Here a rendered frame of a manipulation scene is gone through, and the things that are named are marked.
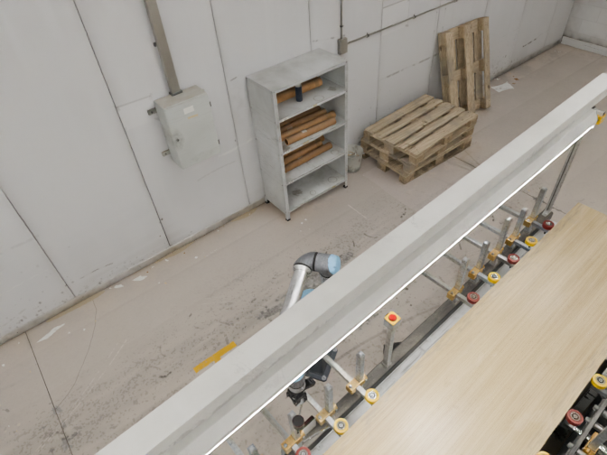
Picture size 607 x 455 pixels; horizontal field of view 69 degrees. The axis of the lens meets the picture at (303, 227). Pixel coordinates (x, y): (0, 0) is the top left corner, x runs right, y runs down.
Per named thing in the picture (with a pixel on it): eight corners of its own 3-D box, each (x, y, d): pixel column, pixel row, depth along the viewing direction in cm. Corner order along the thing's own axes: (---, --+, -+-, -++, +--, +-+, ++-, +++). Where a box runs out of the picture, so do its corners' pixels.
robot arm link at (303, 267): (297, 245, 267) (262, 349, 228) (317, 247, 264) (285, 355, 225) (299, 255, 276) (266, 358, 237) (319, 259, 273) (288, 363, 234)
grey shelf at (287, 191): (265, 202, 522) (245, 76, 414) (323, 171, 559) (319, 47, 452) (287, 221, 495) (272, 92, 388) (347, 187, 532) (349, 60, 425)
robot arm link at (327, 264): (325, 301, 325) (316, 245, 265) (349, 305, 321) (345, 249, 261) (320, 320, 317) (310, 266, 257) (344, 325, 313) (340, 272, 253)
